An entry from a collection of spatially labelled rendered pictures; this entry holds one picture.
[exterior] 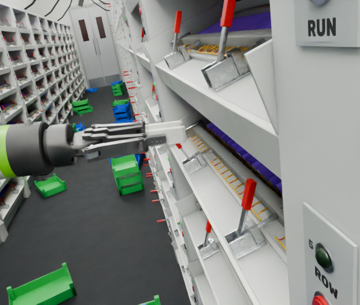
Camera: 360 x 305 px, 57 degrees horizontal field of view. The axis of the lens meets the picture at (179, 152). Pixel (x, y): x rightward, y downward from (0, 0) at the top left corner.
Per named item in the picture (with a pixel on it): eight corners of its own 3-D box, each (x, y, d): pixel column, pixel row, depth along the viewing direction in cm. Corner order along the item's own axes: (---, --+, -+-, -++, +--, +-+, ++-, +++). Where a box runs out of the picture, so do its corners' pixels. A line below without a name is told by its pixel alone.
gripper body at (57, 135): (60, 156, 64) (108, 150, 65) (50, 176, 56) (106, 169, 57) (51, 118, 61) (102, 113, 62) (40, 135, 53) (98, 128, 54)
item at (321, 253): (323, 275, 16) (322, 257, 15) (311, 261, 17) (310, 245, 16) (338, 270, 16) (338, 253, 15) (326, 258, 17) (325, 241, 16)
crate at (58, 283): (14, 325, 156) (8, 312, 153) (11, 299, 173) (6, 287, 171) (77, 295, 168) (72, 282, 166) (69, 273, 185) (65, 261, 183)
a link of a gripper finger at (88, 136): (83, 133, 58) (80, 136, 57) (146, 129, 58) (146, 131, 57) (86, 153, 60) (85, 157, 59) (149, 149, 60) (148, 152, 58)
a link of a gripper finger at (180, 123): (146, 141, 62) (146, 139, 63) (183, 136, 63) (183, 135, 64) (144, 126, 61) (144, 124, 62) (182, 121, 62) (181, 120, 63)
